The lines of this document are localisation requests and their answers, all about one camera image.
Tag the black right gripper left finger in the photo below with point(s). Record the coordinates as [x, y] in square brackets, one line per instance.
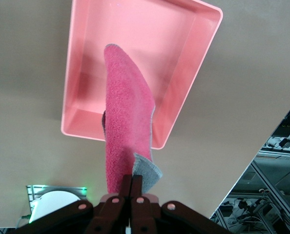
[110, 212]

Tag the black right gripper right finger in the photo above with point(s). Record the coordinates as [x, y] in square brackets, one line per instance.
[145, 214]

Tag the grey and pink cloth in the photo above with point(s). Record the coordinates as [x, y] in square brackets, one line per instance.
[125, 109]

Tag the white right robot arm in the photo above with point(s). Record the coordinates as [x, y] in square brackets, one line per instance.
[52, 202]

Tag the pink plastic bin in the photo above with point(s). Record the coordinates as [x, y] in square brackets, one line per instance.
[159, 48]

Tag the aluminium frame rack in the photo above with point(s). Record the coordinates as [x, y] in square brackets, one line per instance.
[269, 190]

